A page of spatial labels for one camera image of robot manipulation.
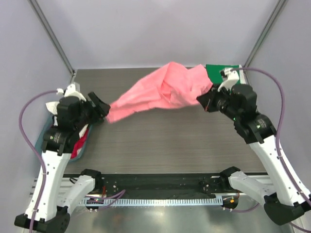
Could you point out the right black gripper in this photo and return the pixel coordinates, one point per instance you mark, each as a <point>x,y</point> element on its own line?
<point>206,100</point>

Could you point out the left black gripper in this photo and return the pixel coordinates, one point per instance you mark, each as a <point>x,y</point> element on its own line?
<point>102,110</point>

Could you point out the pink t-shirt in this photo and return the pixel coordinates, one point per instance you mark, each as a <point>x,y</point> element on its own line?
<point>171,86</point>

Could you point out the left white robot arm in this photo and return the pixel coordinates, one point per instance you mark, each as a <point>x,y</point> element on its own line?
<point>47,213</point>

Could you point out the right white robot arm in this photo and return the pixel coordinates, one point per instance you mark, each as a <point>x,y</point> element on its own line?
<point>282,202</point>

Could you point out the folded green t-shirt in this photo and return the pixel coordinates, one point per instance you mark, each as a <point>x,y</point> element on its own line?
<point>213,72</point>

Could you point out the folded white t-shirt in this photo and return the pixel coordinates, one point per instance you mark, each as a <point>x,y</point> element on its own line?
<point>243,77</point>

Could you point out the white t-shirt in basket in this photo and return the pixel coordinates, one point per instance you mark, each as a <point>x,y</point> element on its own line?
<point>52,108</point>

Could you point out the red t-shirt in basket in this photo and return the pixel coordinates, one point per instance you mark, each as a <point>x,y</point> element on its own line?
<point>79,145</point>

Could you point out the blue laundry basket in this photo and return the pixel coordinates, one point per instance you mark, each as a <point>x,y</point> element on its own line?
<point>47,125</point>

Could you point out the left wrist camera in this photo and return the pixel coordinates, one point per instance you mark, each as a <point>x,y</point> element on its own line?
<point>72,90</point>

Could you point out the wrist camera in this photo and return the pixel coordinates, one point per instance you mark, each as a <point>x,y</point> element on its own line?
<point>230,78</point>
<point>72,90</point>

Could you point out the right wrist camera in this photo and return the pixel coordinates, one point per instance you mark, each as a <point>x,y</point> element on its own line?
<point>230,78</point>

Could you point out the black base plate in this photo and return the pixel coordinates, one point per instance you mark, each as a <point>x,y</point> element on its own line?
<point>164,186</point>

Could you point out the slotted white cable duct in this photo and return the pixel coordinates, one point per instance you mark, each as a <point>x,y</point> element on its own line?
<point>217,201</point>

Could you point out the left aluminium frame post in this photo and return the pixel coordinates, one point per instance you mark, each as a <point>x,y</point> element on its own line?
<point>48,29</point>

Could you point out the aluminium frame post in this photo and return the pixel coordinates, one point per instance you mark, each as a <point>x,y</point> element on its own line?
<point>48,29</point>
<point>277,10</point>

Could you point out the right aluminium frame post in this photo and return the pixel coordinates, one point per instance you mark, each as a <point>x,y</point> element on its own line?
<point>277,10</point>

